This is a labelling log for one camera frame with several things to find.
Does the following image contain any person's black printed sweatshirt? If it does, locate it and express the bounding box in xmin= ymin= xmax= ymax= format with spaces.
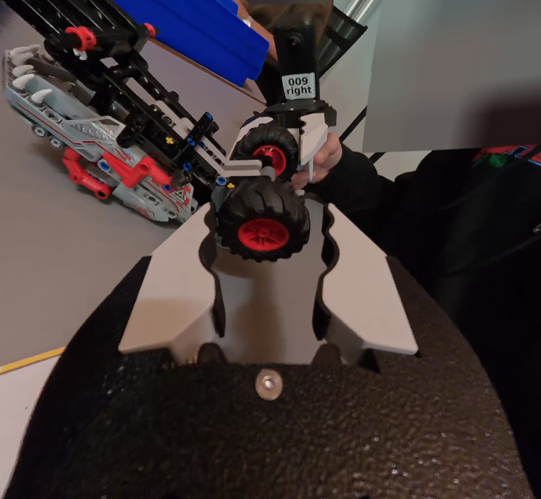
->
xmin=363 ymin=144 xmax=541 ymax=436

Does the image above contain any person's right forearm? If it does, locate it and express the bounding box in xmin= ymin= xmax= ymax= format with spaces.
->
xmin=311 ymin=144 xmax=427 ymax=233

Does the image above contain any light grey desk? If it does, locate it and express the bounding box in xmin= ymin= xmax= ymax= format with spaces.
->
xmin=0 ymin=0 xmax=368 ymax=369

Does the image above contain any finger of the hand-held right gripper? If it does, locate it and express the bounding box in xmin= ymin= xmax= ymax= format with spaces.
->
xmin=228 ymin=114 xmax=276 ymax=158
xmin=296 ymin=114 xmax=330 ymax=183

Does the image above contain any grey toy truck body shell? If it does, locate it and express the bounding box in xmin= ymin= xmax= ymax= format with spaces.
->
xmin=2 ymin=45 xmax=199 ymax=224

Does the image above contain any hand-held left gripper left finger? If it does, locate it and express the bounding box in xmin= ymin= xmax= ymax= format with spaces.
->
xmin=118 ymin=202 xmax=227 ymax=364

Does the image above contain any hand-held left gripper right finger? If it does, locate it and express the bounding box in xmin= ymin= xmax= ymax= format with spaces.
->
xmin=313 ymin=203 xmax=419 ymax=365

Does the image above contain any large blue storage bin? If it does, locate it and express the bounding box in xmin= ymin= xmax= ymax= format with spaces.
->
xmin=94 ymin=0 xmax=271 ymax=88

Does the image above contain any white instruction booklet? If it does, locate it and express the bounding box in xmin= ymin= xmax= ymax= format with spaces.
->
xmin=0 ymin=347 xmax=68 ymax=487

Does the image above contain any black toy wheel red hub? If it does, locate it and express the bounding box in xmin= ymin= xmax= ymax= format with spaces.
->
xmin=230 ymin=120 xmax=301 ymax=183
xmin=215 ymin=179 xmax=312 ymax=264

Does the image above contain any black ribbed toy part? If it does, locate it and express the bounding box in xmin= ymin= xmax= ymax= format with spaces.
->
xmin=0 ymin=0 xmax=148 ymax=54

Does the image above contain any black toy truck chassis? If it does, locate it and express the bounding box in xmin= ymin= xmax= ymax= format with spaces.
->
xmin=44 ymin=21 xmax=280 ymax=199

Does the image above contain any person's right hand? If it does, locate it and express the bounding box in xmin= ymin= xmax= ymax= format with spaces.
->
xmin=292 ymin=132 xmax=344 ymax=190

